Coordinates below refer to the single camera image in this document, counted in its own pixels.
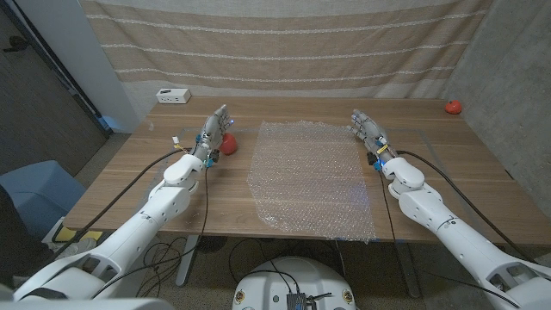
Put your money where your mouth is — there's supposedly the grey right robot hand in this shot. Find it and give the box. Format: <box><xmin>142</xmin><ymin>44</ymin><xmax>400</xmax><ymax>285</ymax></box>
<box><xmin>348</xmin><ymin>108</ymin><xmax>400</xmax><ymax>168</ymax></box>

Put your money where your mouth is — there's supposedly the yellow flat object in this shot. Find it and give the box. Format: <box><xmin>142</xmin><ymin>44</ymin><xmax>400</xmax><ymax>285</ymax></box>
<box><xmin>53</xmin><ymin>226</ymin><xmax>104</xmax><ymax>245</ymax></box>

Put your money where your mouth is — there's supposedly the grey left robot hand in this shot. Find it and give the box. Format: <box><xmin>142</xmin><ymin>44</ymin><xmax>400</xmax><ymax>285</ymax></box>
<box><xmin>192</xmin><ymin>104</ymin><xmax>234</xmax><ymax>164</ymax></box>

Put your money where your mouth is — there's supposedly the black looped floor cable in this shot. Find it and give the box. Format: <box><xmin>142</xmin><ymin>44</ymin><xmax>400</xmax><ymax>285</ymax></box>
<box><xmin>135</xmin><ymin>236</ymin><xmax>193</xmax><ymax>299</ymax></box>

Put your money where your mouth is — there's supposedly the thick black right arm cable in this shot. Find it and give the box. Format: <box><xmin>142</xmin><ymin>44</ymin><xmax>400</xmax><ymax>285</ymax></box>
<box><xmin>394</xmin><ymin>150</ymin><xmax>537</xmax><ymax>264</ymax></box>

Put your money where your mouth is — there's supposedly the black torso cable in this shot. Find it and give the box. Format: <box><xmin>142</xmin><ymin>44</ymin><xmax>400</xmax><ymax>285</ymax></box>
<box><xmin>227</xmin><ymin>238</ymin><xmax>302</xmax><ymax>295</ymax></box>

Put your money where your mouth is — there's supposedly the white power strip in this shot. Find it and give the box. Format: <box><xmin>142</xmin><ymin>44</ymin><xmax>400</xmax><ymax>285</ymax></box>
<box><xmin>155</xmin><ymin>88</ymin><xmax>192</xmax><ymax>105</ymax></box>

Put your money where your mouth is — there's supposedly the grey box on torso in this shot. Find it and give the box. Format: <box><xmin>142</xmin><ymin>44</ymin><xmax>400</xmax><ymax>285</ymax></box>
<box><xmin>286</xmin><ymin>292</ymin><xmax>307</xmax><ymax>310</ymax></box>

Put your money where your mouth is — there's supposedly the beige striped backdrop cloth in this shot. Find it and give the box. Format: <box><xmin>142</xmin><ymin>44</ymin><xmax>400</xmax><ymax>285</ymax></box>
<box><xmin>79</xmin><ymin>0</ymin><xmax>494</xmax><ymax>100</ymax></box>

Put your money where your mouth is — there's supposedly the white sneaker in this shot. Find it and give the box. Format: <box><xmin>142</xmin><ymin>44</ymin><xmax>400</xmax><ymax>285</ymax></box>
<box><xmin>59</xmin><ymin>237</ymin><xmax>98</xmax><ymax>259</ymax></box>

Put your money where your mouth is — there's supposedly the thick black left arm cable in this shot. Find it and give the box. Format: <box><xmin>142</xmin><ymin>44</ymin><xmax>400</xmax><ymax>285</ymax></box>
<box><xmin>46</xmin><ymin>147</ymin><xmax>193</xmax><ymax>259</ymax></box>

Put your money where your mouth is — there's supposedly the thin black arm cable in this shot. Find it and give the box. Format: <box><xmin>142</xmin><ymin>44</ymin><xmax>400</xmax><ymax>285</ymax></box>
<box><xmin>380</xmin><ymin>170</ymin><xmax>523</xmax><ymax>309</ymax></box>
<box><xmin>92</xmin><ymin>165</ymin><xmax>211</xmax><ymax>301</ymax></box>

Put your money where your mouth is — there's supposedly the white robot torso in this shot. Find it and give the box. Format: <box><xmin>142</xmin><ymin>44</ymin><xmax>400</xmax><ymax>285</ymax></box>
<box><xmin>231</xmin><ymin>256</ymin><xmax>358</xmax><ymax>310</ymax></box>

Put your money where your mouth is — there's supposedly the blue chair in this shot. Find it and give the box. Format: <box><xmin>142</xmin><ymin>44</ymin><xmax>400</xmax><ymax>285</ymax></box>
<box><xmin>0</xmin><ymin>159</ymin><xmax>87</xmax><ymax>240</ymax></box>

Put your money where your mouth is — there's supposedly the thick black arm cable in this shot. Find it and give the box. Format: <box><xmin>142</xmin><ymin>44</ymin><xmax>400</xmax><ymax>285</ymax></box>
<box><xmin>46</xmin><ymin>147</ymin><xmax>193</xmax><ymax>259</ymax></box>
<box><xmin>394</xmin><ymin>150</ymin><xmax>537</xmax><ymax>264</ymax></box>

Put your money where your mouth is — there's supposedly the grey table leg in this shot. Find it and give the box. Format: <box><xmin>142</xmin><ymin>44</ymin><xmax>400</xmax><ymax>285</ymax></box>
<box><xmin>393</xmin><ymin>241</ymin><xmax>422</xmax><ymax>299</ymax></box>
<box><xmin>175</xmin><ymin>234</ymin><xmax>201</xmax><ymax>288</ymax></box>

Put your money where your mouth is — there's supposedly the red toy strawberry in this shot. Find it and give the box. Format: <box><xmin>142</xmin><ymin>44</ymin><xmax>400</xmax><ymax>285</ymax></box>
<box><xmin>219</xmin><ymin>132</ymin><xmax>239</xmax><ymax>157</ymax></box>

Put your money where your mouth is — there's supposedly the black door handle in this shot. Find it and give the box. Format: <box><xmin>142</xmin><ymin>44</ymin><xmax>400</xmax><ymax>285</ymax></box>
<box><xmin>3</xmin><ymin>34</ymin><xmax>30</xmax><ymax>53</ymax></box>

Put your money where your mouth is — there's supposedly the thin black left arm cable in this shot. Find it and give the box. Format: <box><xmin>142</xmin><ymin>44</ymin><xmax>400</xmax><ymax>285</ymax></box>
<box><xmin>92</xmin><ymin>165</ymin><xmax>211</xmax><ymax>301</ymax></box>

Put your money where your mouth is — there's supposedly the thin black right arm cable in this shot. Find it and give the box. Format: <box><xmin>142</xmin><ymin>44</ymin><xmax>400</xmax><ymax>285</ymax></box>
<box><xmin>380</xmin><ymin>170</ymin><xmax>523</xmax><ymax>309</ymax></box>

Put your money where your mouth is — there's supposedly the clear bubble wrap sheet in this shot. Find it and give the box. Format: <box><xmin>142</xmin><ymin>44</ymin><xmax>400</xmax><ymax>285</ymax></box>
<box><xmin>246</xmin><ymin>120</ymin><xmax>378</xmax><ymax>244</ymax></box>

